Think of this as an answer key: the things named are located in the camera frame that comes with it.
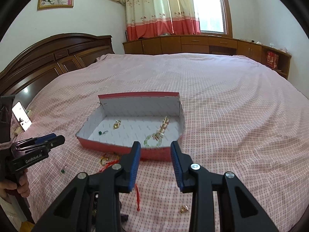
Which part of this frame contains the gold pearl earring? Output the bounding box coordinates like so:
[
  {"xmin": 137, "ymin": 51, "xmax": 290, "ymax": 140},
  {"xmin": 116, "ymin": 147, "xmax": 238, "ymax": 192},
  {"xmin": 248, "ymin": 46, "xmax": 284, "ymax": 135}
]
[{"xmin": 113, "ymin": 119, "xmax": 121, "ymax": 129}]

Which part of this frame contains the green jade bead bracelet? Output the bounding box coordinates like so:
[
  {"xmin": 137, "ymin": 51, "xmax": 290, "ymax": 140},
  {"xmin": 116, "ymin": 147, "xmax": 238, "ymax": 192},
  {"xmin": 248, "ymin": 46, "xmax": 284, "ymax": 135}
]
[{"xmin": 143, "ymin": 133, "xmax": 166, "ymax": 148}]

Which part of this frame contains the pink flower gold hair clip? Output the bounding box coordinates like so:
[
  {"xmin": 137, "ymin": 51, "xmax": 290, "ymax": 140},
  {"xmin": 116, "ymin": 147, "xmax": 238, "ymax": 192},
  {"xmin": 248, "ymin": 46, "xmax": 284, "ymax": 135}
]
[{"xmin": 153, "ymin": 116, "xmax": 170, "ymax": 140}]

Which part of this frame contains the person's left hand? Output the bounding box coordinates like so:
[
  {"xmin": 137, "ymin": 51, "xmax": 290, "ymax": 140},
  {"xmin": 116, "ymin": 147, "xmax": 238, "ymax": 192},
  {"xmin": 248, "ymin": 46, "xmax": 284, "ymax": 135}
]
[{"xmin": 0, "ymin": 169, "xmax": 30, "ymax": 200}]

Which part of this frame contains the gold red tassel ornament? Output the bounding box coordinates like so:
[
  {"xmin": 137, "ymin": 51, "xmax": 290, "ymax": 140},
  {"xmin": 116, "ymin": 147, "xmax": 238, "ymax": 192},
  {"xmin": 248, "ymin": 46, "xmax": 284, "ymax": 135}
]
[{"xmin": 99, "ymin": 152, "xmax": 121, "ymax": 166}]

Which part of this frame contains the white smartphone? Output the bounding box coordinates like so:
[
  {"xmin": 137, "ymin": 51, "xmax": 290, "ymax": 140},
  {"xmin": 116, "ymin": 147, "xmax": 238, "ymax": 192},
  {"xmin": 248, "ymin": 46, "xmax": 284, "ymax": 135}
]
[{"xmin": 13, "ymin": 102, "xmax": 32, "ymax": 131}]

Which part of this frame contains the dark wooden headboard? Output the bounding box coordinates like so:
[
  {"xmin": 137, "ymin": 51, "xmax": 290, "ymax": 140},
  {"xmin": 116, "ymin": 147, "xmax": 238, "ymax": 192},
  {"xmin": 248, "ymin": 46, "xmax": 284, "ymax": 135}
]
[{"xmin": 1, "ymin": 33, "xmax": 114, "ymax": 106}]

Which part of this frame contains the red white cardboard box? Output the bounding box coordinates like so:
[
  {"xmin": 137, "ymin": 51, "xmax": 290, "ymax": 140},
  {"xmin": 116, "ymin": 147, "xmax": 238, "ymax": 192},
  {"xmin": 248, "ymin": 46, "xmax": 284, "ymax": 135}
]
[{"xmin": 76, "ymin": 92, "xmax": 185, "ymax": 161}]

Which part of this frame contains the red box on shelf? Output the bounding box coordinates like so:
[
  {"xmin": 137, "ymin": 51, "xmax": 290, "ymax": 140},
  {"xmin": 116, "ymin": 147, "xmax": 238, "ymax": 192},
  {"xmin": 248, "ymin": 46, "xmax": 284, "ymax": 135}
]
[{"xmin": 266, "ymin": 51, "xmax": 279, "ymax": 69}]

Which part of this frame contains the cream and red curtain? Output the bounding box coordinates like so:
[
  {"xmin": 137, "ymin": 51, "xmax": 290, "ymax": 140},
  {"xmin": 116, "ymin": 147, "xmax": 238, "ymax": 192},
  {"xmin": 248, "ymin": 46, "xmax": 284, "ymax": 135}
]
[{"xmin": 125, "ymin": 0, "xmax": 201, "ymax": 41}]

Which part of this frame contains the long wooden cabinet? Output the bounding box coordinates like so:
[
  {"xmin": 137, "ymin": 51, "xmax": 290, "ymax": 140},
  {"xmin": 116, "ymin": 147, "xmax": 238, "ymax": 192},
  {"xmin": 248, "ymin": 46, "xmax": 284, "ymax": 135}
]
[{"xmin": 123, "ymin": 35, "xmax": 291, "ymax": 79}]

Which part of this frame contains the red string bracelet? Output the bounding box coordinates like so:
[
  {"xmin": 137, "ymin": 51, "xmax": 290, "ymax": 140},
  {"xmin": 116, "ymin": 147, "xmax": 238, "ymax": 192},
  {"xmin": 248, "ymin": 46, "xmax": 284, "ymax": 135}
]
[{"xmin": 98, "ymin": 159, "xmax": 142, "ymax": 212}]

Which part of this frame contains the bright window wooden frame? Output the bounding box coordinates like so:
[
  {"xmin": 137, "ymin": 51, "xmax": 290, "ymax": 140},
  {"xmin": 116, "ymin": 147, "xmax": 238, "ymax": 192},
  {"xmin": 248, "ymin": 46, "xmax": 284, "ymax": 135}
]
[{"xmin": 194, "ymin": 0, "xmax": 233, "ymax": 38}]

